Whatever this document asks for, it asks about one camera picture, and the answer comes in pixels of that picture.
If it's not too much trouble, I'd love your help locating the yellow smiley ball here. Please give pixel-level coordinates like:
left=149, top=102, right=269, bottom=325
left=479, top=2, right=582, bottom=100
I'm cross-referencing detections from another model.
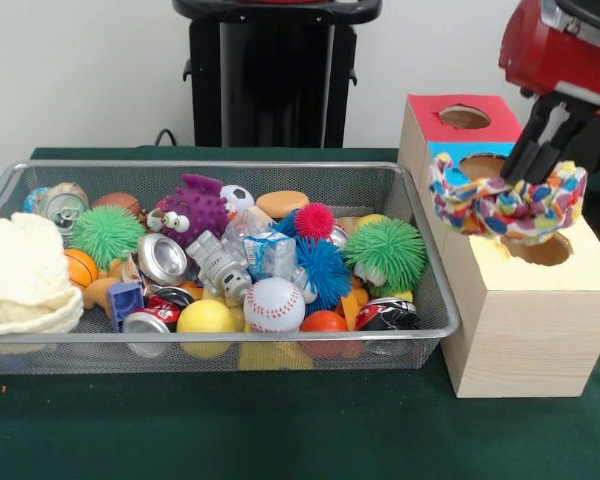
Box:
left=176, top=299, right=237, bottom=334

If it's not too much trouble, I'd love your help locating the small orange ball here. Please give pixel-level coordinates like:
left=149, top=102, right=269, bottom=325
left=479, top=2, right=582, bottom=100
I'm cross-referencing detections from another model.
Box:
left=299, top=310, right=349, bottom=333

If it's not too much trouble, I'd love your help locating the wooden box with three holes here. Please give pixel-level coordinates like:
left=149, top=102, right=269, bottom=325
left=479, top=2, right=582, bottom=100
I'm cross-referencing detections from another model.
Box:
left=397, top=93, right=600, bottom=400

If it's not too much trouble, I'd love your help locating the blue puffer ball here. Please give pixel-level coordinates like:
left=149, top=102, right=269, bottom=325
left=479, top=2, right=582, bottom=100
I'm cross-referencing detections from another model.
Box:
left=274, top=207, right=354, bottom=311

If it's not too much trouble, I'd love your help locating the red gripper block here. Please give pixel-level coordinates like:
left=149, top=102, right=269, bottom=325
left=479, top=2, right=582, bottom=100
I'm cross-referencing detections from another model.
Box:
left=498, top=0, right=600, bottom=186

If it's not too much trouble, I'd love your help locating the colourful patterned cloth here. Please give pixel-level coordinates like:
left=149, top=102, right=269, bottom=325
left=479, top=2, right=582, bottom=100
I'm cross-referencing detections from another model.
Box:
left=428, top=152, right=589, bottom=247

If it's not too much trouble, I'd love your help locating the orange round sponge disc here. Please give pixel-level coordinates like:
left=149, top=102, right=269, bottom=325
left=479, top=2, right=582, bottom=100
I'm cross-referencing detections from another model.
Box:
left=255, top=189, right=311, bottom=220

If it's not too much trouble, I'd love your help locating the crushed silver can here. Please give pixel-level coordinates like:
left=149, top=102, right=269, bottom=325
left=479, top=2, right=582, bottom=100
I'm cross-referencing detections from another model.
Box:
left=137, top=233, right=189, bottom=286

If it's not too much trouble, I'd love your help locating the green puffer ball with eyes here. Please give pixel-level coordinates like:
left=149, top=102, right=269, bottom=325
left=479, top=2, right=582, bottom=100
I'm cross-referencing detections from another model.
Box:
left=343, top=217, right=429, bottom=299

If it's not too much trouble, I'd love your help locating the shallow metal mesh bin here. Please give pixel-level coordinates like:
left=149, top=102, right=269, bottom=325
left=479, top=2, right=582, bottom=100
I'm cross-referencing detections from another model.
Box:
left=0, top=159, right=462, bottom=375

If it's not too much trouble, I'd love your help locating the white baseball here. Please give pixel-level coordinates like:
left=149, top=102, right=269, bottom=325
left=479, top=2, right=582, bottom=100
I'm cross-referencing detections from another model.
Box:
left=243, top=277, right=306, bottom=334

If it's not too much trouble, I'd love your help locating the purple spiky fish toy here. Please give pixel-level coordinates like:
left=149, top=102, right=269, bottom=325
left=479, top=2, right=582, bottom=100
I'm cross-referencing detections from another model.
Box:
left=147, top=173, right=231, bottom=245

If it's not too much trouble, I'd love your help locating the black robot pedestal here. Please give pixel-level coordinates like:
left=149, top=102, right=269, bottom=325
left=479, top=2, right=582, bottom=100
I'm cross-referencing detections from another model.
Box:
left=172, top=0, right=384, bottom=149

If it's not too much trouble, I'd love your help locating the cream knitted cloth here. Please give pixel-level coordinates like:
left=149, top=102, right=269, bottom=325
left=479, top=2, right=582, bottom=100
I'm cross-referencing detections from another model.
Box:
left=0, top=212, right=85, bottom=337

